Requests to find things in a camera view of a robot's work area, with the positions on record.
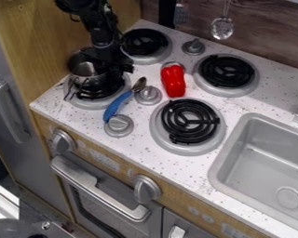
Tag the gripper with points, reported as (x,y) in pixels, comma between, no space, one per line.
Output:
(110,63)

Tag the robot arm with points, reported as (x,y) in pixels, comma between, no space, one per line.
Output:
(98,21)

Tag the silver pot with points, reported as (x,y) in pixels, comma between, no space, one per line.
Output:
(86,70)

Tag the red toy pepper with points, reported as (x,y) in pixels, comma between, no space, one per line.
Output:
(173,81)

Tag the hanging black utensil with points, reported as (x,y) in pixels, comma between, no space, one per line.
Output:
(168,12)

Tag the toy stove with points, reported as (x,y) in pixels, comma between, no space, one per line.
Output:
(189,122)

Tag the grey toy fridge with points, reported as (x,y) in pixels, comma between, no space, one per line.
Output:
(14,130)

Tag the hanging clear utensil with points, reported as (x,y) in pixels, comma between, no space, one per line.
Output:
(222,28)

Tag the toy sink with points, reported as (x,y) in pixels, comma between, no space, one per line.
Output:
(263,167)

